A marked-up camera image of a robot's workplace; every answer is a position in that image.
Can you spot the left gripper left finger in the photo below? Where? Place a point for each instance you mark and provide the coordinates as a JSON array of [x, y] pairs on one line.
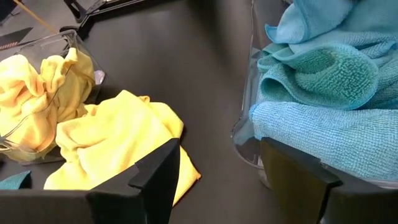
[[155, 186]]

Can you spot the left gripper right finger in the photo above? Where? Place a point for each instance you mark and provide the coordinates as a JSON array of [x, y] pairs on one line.
[[292, 186]]

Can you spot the yellow microfiber towel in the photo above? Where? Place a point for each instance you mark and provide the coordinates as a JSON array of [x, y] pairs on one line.
[[118, 137], [28, 102]]

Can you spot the clear plastic bin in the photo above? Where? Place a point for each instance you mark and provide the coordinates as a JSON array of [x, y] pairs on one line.
[[245, 133], [62, 40]]

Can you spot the black aluminium table frame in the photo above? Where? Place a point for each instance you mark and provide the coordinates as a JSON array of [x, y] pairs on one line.
[[93, 14]]

